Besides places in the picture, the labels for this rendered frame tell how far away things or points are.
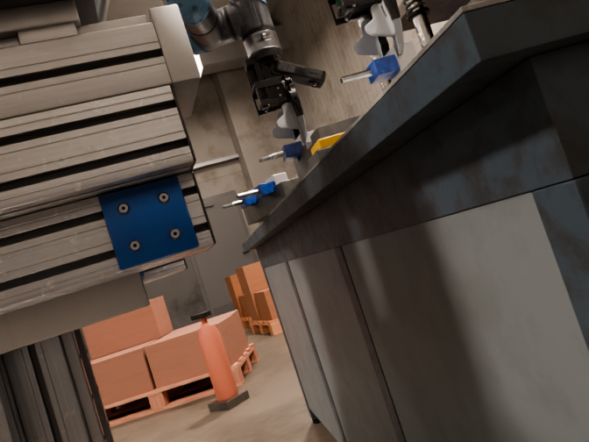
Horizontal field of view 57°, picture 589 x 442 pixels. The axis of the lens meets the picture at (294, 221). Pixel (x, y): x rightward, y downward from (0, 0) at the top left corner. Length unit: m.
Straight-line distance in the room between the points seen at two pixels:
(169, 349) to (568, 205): 3.39
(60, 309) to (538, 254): 0.53
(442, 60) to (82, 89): 0.37
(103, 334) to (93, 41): 3.67
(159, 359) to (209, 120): 7.06
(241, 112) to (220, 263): 2.73
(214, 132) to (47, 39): 9.58
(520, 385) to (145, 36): 0.53
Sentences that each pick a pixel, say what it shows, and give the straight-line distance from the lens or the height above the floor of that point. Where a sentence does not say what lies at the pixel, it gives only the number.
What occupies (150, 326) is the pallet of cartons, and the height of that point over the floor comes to 0.52.
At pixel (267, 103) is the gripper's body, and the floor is 1.00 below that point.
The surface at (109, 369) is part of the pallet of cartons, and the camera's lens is 3.85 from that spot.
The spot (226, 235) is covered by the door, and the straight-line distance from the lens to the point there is 9.76.
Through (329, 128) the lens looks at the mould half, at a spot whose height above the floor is 0.88.
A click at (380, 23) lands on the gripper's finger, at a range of 0.94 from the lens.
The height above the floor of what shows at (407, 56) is 0.93.
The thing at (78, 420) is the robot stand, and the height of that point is 0.56.
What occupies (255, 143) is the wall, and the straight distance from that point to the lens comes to 9.77.
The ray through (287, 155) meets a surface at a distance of 1.14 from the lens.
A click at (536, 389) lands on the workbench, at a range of 0.56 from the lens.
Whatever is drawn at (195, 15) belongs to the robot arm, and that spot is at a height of 1.18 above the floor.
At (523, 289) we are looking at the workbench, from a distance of 0.51.
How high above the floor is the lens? 0.68
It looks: 4 degrees up
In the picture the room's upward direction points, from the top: 18 degrees counter-clockwise
